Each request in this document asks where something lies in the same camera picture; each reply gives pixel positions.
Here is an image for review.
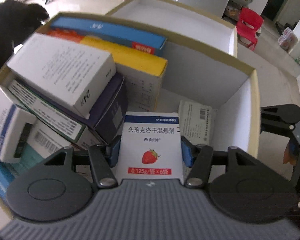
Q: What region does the white grey-print medicine box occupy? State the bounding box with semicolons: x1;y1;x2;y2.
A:
27;120;100;153

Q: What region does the long blue medicine box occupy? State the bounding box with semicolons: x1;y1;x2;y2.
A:
50;17;167;57

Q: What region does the white green-edged medicine box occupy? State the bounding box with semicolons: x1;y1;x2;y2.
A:
7;79;87;142

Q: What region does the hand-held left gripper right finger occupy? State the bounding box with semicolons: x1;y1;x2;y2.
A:
180;135;264;189

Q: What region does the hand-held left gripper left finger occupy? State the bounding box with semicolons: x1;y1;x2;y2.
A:
36;136;122;188

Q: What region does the tan cardboard box lid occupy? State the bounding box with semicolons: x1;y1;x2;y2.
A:
104;0;238;58

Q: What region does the small white barcode box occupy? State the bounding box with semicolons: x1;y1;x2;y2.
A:
177;100;217;147

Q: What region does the tan cardboard box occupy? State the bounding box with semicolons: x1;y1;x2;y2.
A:
0;11;261;205

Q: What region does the large white medicine box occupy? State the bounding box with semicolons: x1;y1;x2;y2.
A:
7;32;117;120

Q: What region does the red plastic chair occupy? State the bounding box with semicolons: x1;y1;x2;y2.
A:
236;7;264;52

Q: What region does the orange yellow medicine box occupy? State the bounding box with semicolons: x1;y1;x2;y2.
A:
45;27;168;112

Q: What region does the teal medicine box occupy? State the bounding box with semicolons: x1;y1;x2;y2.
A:
14;142;52;174

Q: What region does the purple medicine box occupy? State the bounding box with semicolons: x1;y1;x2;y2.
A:
14;74;129;144

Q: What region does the black fleece jacket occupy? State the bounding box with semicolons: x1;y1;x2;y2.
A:
0;0;50;80

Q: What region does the white strawberry medicine box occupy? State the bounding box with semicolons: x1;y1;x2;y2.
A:
115;111;185;182
0;81;38;164

